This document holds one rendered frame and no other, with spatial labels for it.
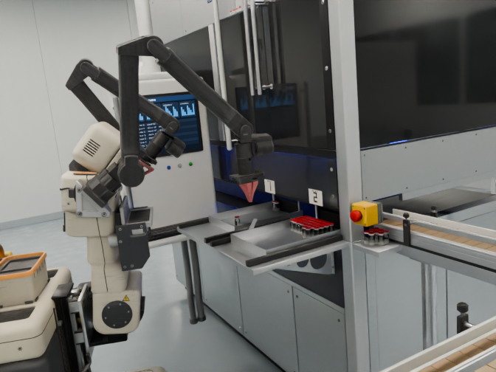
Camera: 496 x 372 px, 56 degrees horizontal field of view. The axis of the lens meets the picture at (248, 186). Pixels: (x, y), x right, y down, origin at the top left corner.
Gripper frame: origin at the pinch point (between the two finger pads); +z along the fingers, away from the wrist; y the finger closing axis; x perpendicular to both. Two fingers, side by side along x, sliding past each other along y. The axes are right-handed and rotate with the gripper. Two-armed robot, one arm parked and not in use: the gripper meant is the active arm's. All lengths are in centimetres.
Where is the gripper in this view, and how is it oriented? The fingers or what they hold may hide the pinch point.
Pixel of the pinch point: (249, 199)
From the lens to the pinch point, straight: 159.1
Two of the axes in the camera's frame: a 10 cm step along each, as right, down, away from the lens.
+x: -4.8, -1.2, 8.7
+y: 8.7, -2.0, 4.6
